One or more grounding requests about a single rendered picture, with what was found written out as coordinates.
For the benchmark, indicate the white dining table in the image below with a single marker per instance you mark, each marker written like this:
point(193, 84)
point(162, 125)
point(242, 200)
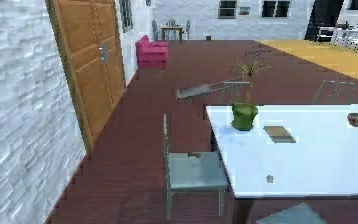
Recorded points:
point(300, 156)

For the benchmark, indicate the small brown object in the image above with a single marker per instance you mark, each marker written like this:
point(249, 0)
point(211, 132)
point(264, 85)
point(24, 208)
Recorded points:
point(194, 155)

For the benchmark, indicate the green potted house plant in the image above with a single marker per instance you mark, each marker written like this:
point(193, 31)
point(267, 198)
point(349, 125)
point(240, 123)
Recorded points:
point(244, 115)

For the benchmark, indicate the pink sofa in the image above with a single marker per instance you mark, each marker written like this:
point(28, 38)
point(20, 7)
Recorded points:
point(151, 53)

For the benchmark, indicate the small brown wooden table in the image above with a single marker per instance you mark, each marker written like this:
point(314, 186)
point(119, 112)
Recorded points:
point(172, 30)

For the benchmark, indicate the brown wooden room door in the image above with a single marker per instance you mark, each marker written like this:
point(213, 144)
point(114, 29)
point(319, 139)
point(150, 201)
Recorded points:
point(87, 60)

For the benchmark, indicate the dark framed window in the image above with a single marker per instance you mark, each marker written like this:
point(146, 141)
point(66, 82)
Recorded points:
point(275, 8)
point(227, 8)
point(126, 15)

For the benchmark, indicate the small grey round object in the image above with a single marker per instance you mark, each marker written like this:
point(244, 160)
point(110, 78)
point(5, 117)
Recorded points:
point(270, 179)

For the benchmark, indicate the small framed wall picture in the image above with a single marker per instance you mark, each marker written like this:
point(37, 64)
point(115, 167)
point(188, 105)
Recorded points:
point(244, 11)

